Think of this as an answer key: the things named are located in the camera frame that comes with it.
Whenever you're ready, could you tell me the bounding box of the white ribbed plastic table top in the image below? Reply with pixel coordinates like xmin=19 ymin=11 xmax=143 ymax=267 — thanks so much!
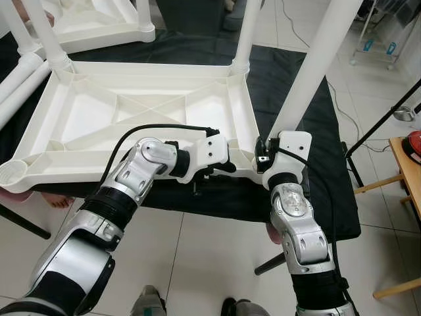
xmin=0 ymin=61 xmax=272 ymax=195
xmin=39 ymin=0 xmax=157 ymax=55

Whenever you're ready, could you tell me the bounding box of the person's bare hand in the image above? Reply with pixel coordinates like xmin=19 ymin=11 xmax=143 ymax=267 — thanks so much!
xmin=12 ymin=0 xmax=34 ymax=27

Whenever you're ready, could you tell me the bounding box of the black table cloth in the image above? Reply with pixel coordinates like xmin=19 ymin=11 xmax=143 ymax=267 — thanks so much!
xmin=0 ymin=30 xmax=361 ymax=241

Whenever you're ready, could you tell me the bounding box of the black metal table leg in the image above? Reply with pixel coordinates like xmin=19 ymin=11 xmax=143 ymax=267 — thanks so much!
xmin=255 ymin=253 xmax=287 ymax=276
xmin=0 ymin=204 xmax=52 ymax=241

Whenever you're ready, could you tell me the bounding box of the black tripod stand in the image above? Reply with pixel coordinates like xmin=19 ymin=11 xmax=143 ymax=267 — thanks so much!
xmin=347 ymin=79 xmax=421 ymax=188

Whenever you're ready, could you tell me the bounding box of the grey left robot foot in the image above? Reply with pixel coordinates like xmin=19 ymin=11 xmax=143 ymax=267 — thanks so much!
xmin=132 ymin=285 xmax=166 ymax=316

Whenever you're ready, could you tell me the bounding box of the grey robot foot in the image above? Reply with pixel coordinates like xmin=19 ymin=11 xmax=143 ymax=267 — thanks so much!
xmin=132 ymin=285 xmax=166 ymax=316
xmin=222 ymin=298 xmax=270 ymax=316

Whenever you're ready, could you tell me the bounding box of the grey right robot foot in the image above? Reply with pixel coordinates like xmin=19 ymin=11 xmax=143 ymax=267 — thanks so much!
xmin=222 ymin=298 xmax=270 ymax=316

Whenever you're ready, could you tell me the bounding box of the wooden side table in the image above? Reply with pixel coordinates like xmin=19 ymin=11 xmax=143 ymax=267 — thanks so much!
xmin=355 ymin=136 xmax=421 ymax=300

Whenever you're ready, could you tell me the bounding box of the person's bare foot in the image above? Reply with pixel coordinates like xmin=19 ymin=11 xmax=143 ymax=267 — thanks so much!
xmin=49 ymin=194 xmax=74 ymax=209

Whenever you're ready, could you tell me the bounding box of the dark grey armchair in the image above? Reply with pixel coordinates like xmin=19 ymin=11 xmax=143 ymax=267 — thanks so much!
xmin=157 ymin=0 xmax=247 ymax=34

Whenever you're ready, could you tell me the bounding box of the small metal bowl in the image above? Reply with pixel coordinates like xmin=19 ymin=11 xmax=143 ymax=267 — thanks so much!
xmin=393 ymin=105 xmax=416 ymax=122

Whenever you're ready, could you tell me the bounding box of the red round device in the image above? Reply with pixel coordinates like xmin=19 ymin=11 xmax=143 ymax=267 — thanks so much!
xmin=406 ymin=130 xmax=421 ymax=162

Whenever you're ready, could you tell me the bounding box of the pink trouser leg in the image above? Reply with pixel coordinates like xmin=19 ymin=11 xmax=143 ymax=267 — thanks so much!
xmin=3 ymin=186 xmax=34 ymax=202

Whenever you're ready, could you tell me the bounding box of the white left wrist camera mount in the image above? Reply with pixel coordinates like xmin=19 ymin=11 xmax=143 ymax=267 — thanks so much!
xmin=186 ymin=130 xmax=231 ymax=185

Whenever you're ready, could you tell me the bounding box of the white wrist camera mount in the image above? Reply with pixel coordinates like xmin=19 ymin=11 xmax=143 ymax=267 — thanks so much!
xmin=186 ymin=130 xmax=231 ymax=185
xmin=265 ymin=130 xmax=314 ymax=193

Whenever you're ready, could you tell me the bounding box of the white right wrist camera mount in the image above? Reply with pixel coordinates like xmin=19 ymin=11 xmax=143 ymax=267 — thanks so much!
xmin=265 ymin=130 xmax=314 ymax=193

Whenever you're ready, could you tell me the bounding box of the white wire rack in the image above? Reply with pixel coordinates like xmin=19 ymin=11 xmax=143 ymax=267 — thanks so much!
xmin=349 ymin=0 xmax=403 ymax=66

